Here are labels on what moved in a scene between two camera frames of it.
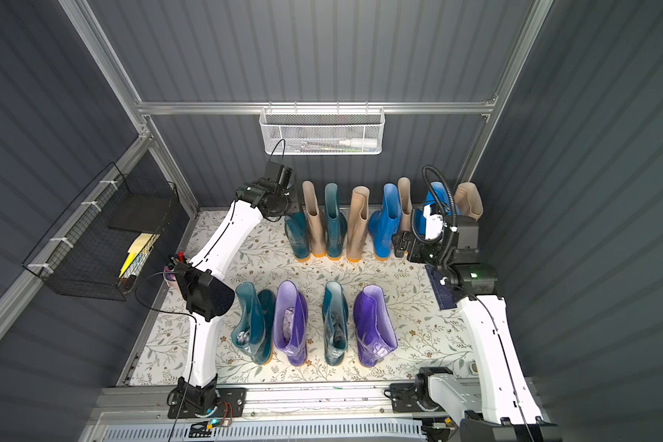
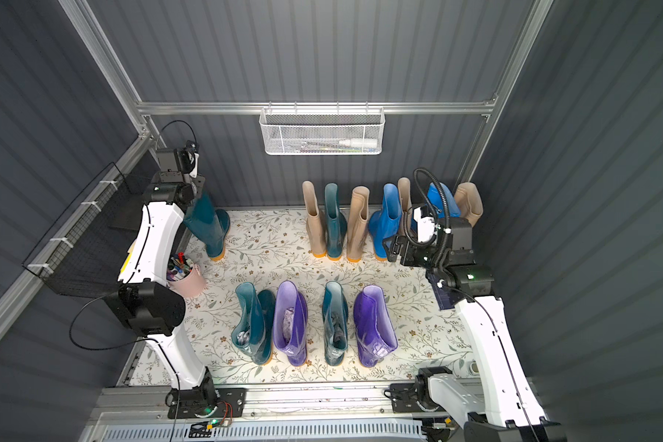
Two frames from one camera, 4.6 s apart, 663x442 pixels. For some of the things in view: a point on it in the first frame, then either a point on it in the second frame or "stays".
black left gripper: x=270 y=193 → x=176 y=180
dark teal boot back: x=296 y=229 → x=211 y=226
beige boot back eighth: x=467 y=196 stays
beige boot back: x=318 y=240 stays
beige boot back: x=358 y=221 stays
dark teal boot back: x=336 y=226 stays
